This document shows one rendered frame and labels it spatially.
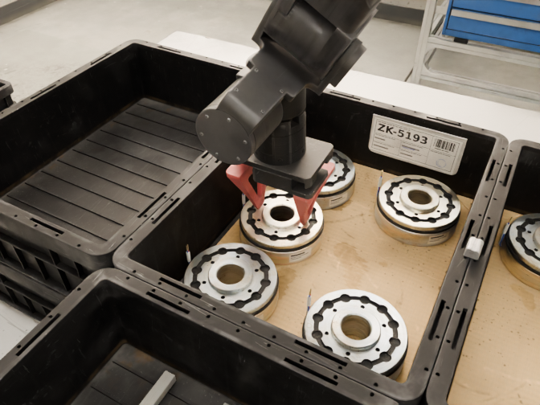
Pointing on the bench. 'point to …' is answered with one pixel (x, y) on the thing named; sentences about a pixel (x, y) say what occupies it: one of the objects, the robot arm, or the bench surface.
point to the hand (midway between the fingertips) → (282, 208)
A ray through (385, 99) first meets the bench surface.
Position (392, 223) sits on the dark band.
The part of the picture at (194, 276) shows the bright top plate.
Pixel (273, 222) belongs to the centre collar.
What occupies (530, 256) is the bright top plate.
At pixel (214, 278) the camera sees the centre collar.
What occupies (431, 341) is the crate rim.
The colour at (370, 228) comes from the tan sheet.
